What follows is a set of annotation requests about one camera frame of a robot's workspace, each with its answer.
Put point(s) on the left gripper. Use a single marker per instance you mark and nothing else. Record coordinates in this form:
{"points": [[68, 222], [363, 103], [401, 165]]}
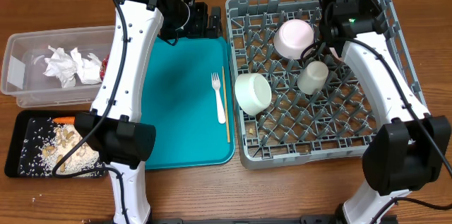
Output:
{"points": [[201, 29]]}

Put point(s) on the white plastic fork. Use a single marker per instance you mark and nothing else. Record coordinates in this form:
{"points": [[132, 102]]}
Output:
{"points": [[216, 84]]}

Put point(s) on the red snack wrapper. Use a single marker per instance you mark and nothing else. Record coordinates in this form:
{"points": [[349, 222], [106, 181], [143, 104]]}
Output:
{"points": [[103, 67]]}

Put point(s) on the small white plate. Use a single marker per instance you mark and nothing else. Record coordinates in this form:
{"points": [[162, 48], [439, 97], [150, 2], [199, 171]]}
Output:
{"points": [[252, 92]]}

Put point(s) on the white napkin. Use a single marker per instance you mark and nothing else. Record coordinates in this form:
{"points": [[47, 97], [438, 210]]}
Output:
{"points": [[88, 70]]}

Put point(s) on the pink bowl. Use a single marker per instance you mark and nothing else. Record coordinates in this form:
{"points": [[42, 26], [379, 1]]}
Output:
{"points": [[292, 38]]}

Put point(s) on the white tissue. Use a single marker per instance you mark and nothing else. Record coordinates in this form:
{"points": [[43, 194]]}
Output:
{"points": [[62, 66]]}

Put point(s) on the wooden chopstick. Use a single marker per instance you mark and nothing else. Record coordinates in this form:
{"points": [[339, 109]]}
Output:
{"points": [[225, 105]]}

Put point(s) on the white paper cup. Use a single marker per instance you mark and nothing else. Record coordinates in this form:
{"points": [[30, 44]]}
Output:
{"points": [[312, 79]]}

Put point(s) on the orange carrot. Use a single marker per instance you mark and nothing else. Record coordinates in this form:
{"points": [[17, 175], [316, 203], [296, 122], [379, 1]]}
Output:
{"points": [[64, 120]]}

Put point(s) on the rice and peanuts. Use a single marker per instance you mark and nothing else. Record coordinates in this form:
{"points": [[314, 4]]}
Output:
{"points": [[46, 143]]}

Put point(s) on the large pink plate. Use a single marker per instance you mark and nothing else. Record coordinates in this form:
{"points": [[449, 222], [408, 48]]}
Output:
{"points": [[337, 56]]}

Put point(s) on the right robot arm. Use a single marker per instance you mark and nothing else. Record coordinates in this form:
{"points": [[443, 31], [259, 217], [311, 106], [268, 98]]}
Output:
{"points": [[409, 148]]}

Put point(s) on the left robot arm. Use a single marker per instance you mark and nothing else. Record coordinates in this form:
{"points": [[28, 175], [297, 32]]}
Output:
{"points": [[113, 125]]}

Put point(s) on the grey dishwasher rack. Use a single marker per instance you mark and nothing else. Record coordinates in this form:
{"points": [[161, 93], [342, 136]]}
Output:
{"points": [[296, 128]]}

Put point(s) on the clear plastic bin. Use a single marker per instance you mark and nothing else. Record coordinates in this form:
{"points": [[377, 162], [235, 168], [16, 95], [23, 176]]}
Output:
{"points": [[22, 74]]}

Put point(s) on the black tray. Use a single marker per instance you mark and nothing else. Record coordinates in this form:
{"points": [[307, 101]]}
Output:
{"points": [[17, 128]]}

